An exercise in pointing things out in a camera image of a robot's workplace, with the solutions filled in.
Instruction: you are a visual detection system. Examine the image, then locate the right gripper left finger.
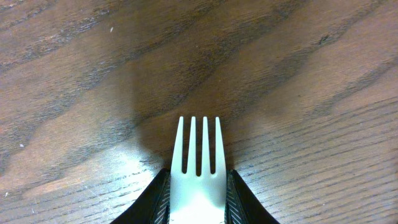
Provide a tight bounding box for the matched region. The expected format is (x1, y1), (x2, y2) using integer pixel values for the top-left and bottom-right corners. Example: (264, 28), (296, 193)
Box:
(111, 168), (170, 224)

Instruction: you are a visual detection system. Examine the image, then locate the white plastic fork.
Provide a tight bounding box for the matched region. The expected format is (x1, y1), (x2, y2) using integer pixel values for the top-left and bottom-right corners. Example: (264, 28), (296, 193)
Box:
(169, 116), (227, 224)

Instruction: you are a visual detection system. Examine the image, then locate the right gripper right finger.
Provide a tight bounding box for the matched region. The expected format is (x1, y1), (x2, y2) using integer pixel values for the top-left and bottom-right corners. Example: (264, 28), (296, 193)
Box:
(225, 170), (279, 224)

